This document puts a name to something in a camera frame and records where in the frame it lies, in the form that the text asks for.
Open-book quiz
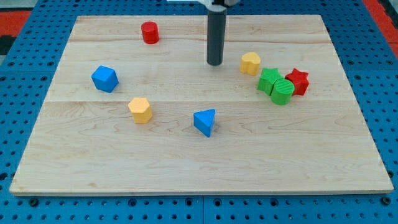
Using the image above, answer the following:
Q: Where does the red cylinder block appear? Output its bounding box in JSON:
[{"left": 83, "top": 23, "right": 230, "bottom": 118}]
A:
[{"left": 141, "top": 21, "right": 160, "bottom": 44}]

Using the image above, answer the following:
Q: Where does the yellow heart block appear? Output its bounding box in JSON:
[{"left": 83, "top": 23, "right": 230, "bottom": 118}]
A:
[{"left": 239, "top": 52, "right": 261, "bottom": 76}]

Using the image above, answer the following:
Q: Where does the green cylinder block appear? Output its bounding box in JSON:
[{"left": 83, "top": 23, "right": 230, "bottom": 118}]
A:
[{"left": 271, "top": 79, "right": 295, "bottom": 105}]

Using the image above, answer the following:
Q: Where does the grey cylindrical pointer rod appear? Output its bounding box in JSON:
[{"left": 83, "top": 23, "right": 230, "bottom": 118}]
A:
[{"left": 206, "top": 9, "right": 227, "bottom": 66}]

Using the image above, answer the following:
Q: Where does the green star block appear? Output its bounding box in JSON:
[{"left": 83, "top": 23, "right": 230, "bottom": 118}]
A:
[{"left": 257, "top": 68, "right": 283, "bottom": 96}]

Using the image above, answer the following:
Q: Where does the blue triangle block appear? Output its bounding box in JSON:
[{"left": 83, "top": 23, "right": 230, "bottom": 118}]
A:
[{"left": 193, "top": 109, "right": 216, "bottom": 138}]

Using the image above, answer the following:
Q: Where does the blue cube block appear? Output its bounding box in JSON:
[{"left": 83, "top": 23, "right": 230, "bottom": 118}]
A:
[{"left": 91, "top": 65, "right": 119, "bottom": 93}]

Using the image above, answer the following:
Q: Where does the light wooden board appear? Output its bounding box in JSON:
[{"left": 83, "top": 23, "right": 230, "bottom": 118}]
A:
[{"left": 10, "top": 15, "right": 394, "bottom": 196}]

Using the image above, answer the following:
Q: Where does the red star block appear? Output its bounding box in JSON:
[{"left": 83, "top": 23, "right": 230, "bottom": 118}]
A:
[{"left": 285, "top": 68, "right": 310, "bottom": 96}]

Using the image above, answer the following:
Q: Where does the yellow hexagon block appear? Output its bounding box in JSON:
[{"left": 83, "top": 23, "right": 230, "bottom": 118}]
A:
[{"left": 127, "top": 97, "right": 152, "bottom": 124}]

